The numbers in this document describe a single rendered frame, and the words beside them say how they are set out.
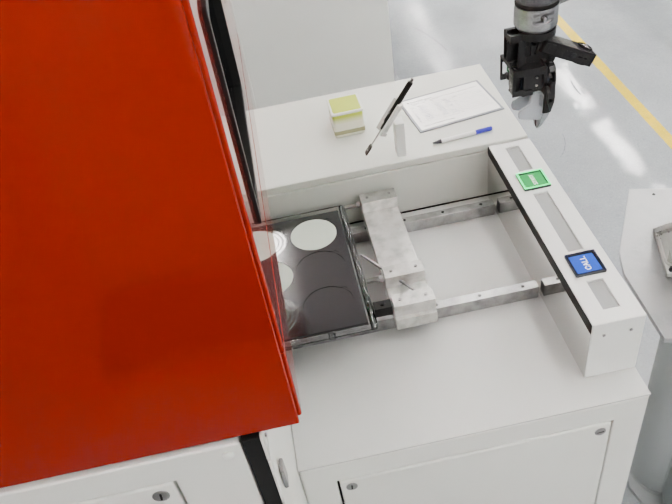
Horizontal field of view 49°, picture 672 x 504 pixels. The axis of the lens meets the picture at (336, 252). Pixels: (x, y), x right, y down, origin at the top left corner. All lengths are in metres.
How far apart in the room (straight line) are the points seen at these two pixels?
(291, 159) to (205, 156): 1.11
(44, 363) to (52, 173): 0.22
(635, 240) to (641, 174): 1.57
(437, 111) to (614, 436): 0.82
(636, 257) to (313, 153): 0.73
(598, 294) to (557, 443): 0.28
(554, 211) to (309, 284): 0.50
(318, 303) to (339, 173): 0.34
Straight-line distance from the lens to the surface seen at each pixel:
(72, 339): 0.75
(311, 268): 1.52
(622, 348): 1.39
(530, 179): 1.59
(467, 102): 1.83
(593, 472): 1.57
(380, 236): 1.59
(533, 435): 1.40
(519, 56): 1.40
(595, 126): 3.50
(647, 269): 1.63
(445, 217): 1.68
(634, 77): 3.87
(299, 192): 1.65
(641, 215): 1.75
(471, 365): 1.42
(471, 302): 1.49
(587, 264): 1.41
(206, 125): 0.59
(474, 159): 1.70
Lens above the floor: 1.93
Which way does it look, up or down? 42 degrees down
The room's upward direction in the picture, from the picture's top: 10 degrees counter-clockwise
